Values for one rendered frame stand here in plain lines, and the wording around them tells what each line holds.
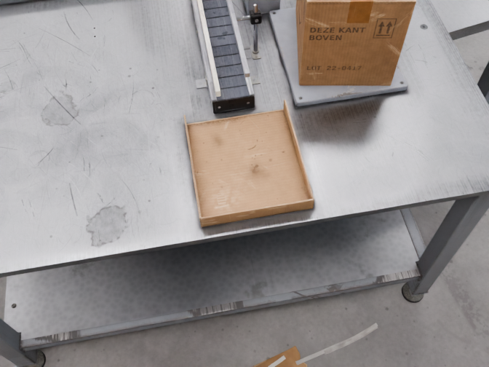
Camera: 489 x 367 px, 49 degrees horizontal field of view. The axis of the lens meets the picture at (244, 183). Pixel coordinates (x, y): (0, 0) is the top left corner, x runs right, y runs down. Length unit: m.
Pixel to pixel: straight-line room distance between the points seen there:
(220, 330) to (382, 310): 0.59
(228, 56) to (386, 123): 0.45
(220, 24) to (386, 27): 0.48
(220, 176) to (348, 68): 0.43
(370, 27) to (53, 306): 1.30
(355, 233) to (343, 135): 0.63
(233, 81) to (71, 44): 0.51
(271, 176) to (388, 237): 0.76
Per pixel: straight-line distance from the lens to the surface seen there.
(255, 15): 1.45
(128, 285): 1.86
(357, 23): 1.31
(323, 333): 2.00
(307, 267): 1.84
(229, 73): 1.43
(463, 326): 2.13
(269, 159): 1.31
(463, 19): 1.75
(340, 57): 1.38
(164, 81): 1.49
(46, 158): 1.41
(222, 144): 1.34
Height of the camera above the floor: 1.91
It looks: 58 degrees down
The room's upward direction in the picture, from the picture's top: 2 degrees counter-clockwise
